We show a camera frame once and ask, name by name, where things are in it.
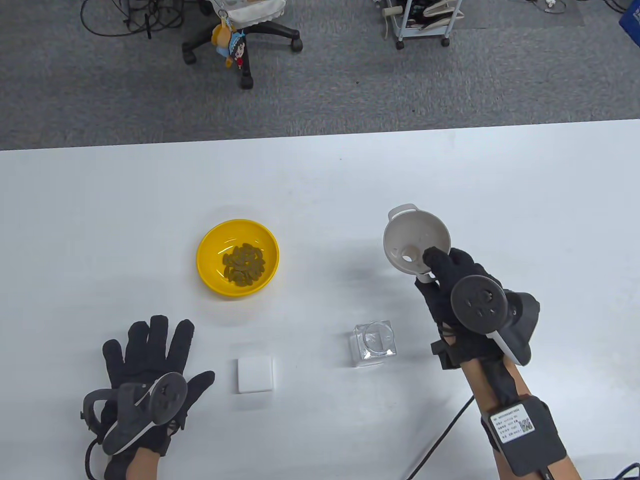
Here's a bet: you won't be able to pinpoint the person's left hand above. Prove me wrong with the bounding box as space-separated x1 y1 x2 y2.
100 315 216 458

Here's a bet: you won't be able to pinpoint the plush doll charm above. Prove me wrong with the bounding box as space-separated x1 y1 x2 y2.
211 20 247 71

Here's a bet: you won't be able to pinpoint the white rolling cart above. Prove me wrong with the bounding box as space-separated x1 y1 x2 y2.
382 0 466 51

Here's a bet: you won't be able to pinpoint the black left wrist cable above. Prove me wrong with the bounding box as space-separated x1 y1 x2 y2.
84 437 108 480

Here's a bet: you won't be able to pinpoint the black left hand controller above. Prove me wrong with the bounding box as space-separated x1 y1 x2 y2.
80 372 188 456

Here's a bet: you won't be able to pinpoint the person's right hand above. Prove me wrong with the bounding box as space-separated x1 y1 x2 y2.
415 246 506 371

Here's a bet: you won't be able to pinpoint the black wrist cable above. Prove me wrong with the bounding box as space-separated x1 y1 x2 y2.
84 437 108 480
405 395 476 480

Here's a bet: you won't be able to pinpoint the blue box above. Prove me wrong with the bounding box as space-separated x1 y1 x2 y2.
618 0 640 35

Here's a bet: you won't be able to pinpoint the black right armband box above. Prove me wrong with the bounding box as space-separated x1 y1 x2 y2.
481 395 569 477

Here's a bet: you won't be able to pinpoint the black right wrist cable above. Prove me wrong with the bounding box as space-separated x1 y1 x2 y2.
405 395 476 480

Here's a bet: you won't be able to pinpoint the person's right forearm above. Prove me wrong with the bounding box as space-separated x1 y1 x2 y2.
459 357 583 480

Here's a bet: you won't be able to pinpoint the black floor cables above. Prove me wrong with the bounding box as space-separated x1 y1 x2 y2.
80 0 201 40

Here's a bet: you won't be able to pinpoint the black right hand controller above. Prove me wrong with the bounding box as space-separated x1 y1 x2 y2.
450 275 541 367

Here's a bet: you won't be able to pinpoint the black office chair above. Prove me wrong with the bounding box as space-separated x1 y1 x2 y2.
181 0 304 90

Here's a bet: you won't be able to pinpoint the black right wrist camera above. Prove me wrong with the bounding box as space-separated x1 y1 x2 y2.
431 339 458 371

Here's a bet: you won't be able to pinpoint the person's left forearm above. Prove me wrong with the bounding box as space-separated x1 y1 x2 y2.
125 446 161 480

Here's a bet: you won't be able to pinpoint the white square jar lid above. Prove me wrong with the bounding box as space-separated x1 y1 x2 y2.
237 356 274 394

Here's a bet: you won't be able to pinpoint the clear square coffee jar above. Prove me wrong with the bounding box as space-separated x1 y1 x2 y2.
348 320 399 368

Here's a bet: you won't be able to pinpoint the black hand controller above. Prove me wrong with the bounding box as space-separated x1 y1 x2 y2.
80 372 188 456
450 275 541 367

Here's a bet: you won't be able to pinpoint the yellow plastic bowl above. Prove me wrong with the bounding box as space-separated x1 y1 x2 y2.
196 219 280 299

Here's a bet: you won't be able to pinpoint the grey plastic funnel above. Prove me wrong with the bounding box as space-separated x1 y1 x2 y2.
383 203 452 285

